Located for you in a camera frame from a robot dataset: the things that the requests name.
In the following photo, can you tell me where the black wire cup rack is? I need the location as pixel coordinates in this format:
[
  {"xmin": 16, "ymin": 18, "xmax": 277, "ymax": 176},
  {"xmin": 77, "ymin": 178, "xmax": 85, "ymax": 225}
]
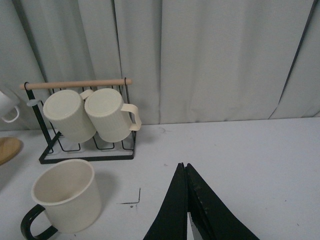
[{"xmin": 19, "ymin": 77, "xmax": 137, "ymax": 165}]

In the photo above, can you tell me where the white glossy mug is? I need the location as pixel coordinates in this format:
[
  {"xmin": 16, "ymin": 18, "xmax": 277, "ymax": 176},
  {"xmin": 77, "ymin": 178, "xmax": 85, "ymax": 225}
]
[{"xmin": 0, "ymin": 90, "xmax": 20, "ymax": 123}]

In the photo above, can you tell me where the cream ribbed mug left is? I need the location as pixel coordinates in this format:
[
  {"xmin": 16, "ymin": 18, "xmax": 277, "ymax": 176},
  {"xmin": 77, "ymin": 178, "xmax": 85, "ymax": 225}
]
[{"xmin": 43, "ymin": 89, "xmax": 97, "ymax": 143}]

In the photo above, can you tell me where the wooden mug tree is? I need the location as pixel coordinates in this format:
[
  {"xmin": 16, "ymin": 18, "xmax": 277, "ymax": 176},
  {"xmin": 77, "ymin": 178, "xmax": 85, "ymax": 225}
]
[{"xmin": 0, "ymin": 136, "xmax": 22, "ymax": 165}]

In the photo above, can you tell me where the cream ribbed mug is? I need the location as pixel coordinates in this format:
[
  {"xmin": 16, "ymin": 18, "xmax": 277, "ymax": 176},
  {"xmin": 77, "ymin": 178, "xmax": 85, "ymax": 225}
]
[
  {"xmin": 43, "ymin": 89, "xmax": 97, "ymax": 143},
  {"xmin": 84, "ymin": 88, "xmax": 142, "ymax": 143}
]

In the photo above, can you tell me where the cream ribbed mug right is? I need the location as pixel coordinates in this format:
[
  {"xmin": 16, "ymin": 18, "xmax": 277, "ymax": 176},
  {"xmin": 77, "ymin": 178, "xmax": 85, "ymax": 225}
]
[{"xmin": 84, "ymin": 88, "xmax": 142, "ymax": 143}]

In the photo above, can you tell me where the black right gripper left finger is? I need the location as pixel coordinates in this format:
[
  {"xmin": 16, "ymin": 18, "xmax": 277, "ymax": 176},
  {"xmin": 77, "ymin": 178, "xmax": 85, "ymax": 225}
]
[{"xmin": 144, "ymin": 163, "xmax": 188, "ymax": 240}]

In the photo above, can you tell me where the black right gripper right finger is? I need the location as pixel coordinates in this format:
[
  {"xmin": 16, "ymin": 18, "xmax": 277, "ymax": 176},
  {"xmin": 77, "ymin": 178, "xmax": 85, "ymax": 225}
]
[{"xmin": 186, "ymin": 163, "xmax": 258, "ymax": 240}]

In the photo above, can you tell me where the smiley mug black handle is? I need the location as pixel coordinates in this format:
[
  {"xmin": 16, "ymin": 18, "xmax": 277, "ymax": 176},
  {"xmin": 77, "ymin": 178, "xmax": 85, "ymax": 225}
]
[{"xmin": 20, "ymin": 158, "xmax": 103, "ymax": 240}]

